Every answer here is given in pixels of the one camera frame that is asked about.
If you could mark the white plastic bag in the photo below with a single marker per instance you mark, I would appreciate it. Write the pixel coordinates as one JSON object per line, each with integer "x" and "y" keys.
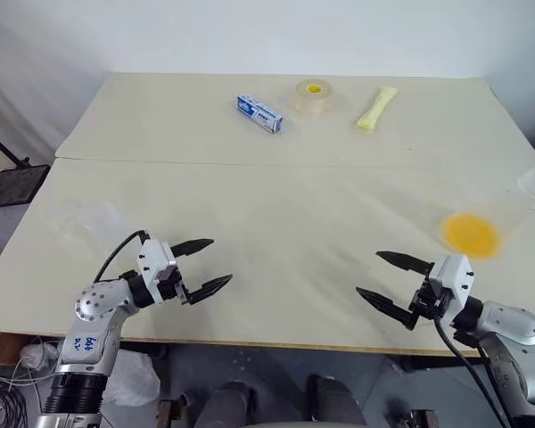
{"x": 131, "y": 379}

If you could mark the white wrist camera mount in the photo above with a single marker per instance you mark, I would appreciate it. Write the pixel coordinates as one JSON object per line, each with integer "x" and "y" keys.
{"x": 153, "y": 263}
{"x": 452, "y": 278}

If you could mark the blue and white carton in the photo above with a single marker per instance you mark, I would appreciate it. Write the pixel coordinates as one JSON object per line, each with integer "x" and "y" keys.
{"x": 258, "y": 113}

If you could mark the dark rounded shape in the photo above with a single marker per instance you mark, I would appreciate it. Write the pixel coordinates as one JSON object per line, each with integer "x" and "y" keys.
{"x": 232, "y": 403}

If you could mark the clear plastic cup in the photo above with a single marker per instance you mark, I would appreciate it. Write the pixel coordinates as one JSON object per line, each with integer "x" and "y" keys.
{"x": 98, "y": 220}

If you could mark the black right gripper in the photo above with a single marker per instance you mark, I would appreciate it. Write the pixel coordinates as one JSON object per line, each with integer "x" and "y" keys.
{"x": 428, "y": 301}

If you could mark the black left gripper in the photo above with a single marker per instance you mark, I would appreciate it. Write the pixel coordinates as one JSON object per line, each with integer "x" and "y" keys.
{"x": 171, "y": 285}

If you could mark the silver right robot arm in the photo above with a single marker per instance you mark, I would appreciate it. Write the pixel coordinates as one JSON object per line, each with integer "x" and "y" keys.
{"x": 512, "y": 339}

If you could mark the pale yellow bone-shaped toy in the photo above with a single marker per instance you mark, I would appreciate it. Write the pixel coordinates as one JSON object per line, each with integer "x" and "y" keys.
{"x": 376, "y": 109}

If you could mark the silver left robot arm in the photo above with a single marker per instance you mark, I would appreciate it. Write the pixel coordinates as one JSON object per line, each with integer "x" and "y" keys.
{"x": 96, "y": 330}

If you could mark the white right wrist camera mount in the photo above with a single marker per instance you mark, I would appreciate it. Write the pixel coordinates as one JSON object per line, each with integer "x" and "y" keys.
{"x": 452, "y": 278}

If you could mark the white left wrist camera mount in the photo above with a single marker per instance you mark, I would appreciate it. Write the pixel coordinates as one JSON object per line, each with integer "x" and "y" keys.
{"x": 153, "y": 263}

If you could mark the clear tape roll yellow core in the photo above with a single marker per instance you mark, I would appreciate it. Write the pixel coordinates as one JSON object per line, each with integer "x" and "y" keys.
{"x": 313, "y": 96}

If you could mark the black flat tray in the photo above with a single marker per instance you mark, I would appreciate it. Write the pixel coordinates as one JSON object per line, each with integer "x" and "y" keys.
{"x": 15, "y": 185}

